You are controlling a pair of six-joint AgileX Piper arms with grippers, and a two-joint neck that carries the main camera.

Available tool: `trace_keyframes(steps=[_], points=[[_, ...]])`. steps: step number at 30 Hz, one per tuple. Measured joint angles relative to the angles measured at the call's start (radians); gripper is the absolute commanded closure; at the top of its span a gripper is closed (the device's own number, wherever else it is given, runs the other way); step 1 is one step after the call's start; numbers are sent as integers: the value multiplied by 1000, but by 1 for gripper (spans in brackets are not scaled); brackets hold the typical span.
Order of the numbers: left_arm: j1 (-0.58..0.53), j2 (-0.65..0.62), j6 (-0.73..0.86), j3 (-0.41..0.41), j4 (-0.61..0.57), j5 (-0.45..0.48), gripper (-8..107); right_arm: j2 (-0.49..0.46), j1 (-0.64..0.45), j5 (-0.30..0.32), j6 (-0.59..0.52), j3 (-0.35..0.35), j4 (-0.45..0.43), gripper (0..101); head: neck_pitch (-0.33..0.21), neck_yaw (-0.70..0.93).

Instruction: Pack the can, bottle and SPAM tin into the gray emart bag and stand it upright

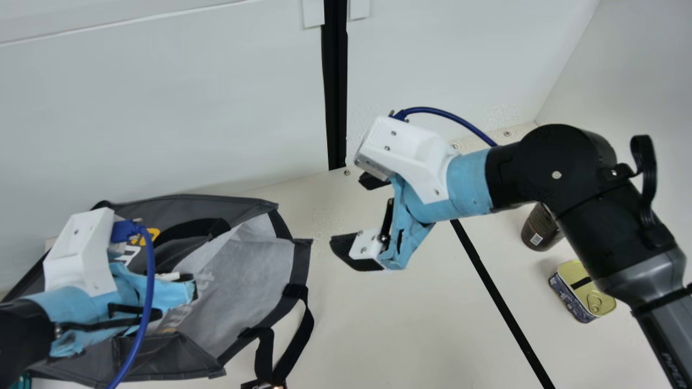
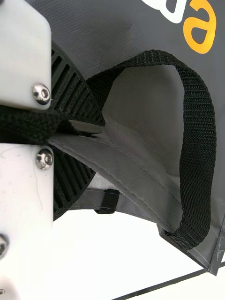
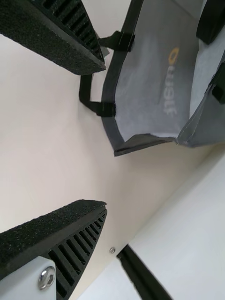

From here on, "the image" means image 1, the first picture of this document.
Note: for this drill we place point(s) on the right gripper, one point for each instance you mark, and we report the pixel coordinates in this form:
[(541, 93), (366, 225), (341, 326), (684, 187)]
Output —
[(465, 186)]

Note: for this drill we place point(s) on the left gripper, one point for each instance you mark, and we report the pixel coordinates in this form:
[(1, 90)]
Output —
[(81, 310)]

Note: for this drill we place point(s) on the rectangular tin with gold lid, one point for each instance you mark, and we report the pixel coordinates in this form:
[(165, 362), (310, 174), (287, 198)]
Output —
[(586, 292)]

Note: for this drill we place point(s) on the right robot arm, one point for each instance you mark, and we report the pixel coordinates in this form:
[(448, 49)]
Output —
[(594, 205)]

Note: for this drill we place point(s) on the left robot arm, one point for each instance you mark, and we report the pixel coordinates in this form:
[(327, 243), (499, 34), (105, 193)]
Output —
[(21, 335)]

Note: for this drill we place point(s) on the dark coffee bottle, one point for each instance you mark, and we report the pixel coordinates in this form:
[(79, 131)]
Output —
[(540, 229)]

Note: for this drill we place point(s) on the teal shopping basket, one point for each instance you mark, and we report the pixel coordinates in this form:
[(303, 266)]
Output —
[(22, 382)]

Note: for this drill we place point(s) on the black strip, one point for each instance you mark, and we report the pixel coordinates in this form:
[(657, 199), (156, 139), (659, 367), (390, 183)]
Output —
[(497, 297)]

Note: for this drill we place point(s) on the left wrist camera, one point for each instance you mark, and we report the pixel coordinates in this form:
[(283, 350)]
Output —
[(81, 254)]

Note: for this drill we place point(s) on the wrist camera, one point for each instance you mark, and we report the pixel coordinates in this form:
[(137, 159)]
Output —
[(405, 151), (81, 254)]

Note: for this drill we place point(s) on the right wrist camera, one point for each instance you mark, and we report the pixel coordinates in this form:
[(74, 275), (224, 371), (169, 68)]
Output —
[(405, 151)]

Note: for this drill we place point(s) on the black post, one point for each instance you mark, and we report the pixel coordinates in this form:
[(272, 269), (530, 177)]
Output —
[(334, 81)]

